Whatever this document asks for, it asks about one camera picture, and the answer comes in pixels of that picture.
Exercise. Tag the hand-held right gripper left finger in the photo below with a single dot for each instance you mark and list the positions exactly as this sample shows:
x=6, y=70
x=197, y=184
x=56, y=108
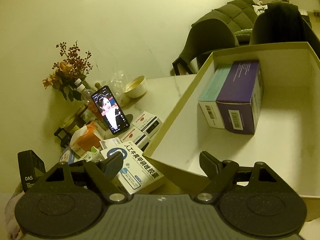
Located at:
x=113, y=164

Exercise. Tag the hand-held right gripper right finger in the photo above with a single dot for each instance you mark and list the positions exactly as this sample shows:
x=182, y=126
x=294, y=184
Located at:
x=208, y=164

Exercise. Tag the large white box blue print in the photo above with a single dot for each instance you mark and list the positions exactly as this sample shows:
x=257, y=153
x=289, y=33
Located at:
x=140, y=165

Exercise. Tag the white medicine box blue stripe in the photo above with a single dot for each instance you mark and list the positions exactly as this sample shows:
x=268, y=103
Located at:
x=133, y=137

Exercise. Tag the small white red-dot box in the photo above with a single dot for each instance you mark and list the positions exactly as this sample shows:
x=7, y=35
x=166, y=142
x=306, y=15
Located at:
x=147, y=122

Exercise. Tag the teal medicine box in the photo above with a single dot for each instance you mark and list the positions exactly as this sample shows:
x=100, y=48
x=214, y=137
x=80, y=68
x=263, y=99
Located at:
x=212, y=97

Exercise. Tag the purple medicine box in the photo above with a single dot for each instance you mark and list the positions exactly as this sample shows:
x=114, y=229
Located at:
x=240, y=97

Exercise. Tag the deep cardboard box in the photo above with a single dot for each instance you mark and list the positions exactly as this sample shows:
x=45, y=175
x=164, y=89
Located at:
x=282, y=135

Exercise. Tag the person's left forearm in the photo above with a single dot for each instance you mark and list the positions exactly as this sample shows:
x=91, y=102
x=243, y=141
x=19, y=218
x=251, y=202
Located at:
x=13, y=205

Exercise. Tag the white marble desktop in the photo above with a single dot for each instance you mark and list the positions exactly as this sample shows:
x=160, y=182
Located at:
x=162, y=92

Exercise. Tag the small green white box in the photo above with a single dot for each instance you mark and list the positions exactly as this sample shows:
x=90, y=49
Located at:
x=93, y=153

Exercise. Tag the orange tissue box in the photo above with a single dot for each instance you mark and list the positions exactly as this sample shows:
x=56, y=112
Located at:
x=87, y=137

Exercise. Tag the box with baby picture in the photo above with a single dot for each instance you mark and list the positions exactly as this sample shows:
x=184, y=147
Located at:
x=66, y=156

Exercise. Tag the black lantern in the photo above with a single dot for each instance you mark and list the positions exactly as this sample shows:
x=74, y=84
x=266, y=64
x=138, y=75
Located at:
x=61, y=137

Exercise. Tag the smartphone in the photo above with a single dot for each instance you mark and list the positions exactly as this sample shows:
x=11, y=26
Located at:
x=110, y=110

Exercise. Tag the glass jar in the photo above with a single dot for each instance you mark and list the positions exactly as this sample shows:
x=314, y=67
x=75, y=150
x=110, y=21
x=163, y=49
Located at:
x=71, y=125

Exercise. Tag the plastic bottle orange label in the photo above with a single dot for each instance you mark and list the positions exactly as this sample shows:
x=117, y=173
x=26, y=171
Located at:
x=83, y=97

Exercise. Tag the clear glass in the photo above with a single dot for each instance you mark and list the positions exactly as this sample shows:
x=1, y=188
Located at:
x=116, y=85

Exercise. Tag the white bowl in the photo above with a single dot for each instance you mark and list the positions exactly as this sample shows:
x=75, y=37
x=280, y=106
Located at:
x=136, y=87

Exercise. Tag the dried flower bouquet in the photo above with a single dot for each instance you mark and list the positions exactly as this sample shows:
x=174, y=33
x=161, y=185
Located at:
x=67, y=70

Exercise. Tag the dining chair with black coat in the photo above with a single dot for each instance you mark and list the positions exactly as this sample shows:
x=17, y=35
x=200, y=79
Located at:
x=280, y=25

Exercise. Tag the deer print cushion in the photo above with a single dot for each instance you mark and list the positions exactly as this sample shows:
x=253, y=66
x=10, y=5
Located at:
x=260, y=8

